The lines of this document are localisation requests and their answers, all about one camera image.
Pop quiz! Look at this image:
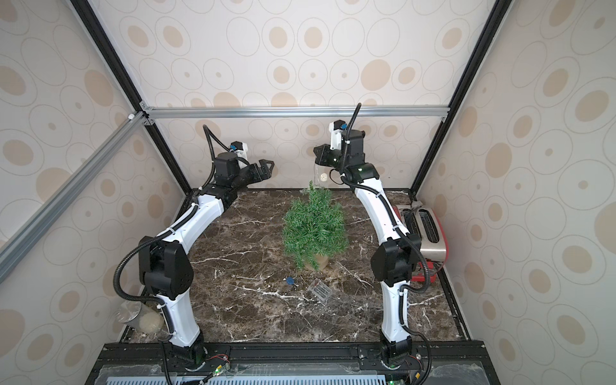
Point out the small green christmas tree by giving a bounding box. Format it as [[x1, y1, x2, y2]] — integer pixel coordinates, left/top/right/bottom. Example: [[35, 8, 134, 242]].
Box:
[[282, 183, 349, 271]]

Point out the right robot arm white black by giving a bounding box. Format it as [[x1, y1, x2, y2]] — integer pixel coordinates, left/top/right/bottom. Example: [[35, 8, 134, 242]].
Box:
[[314, 104, 430, 368]]

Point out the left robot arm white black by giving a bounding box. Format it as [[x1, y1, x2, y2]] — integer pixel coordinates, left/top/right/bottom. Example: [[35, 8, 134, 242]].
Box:
[[112, 141, 274, 372]]

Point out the red silver toaster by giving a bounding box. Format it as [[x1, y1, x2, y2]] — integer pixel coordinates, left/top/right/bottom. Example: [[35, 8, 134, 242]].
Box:
[[395, 205, 449, 283]]

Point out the clear plastic battery box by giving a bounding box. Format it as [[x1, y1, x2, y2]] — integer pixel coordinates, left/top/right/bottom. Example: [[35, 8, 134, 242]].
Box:
[[308, 279, 333, 304]]

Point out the clear jar silver lid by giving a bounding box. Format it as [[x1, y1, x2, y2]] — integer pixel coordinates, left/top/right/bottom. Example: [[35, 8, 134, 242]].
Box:
[[115, 301, 165, 335]]

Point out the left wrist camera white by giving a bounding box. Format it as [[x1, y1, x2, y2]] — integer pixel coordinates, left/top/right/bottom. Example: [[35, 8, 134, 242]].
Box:
[[229, 141, 249, 160]]

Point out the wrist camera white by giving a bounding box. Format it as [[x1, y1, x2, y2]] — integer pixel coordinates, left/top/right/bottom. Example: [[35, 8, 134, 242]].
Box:
[[229, 141, 249, 160], [329, 120, 347, 150]]

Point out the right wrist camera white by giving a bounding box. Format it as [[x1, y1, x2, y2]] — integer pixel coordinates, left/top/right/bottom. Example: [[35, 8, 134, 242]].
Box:
[[329, 120, 347, 150]]

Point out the horizontal aluminium frame bar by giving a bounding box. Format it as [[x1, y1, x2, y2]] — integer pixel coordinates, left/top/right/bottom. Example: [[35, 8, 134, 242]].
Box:
[[145, 105, 449, 119]]

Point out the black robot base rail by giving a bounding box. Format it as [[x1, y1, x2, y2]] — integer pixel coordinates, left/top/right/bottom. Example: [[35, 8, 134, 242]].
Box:
[[86, 341, 500, 384]]

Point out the left diagonal aluminium frame bar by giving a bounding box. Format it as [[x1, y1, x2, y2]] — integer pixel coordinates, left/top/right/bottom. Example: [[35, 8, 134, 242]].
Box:
[[1, 112, 145, 281]]

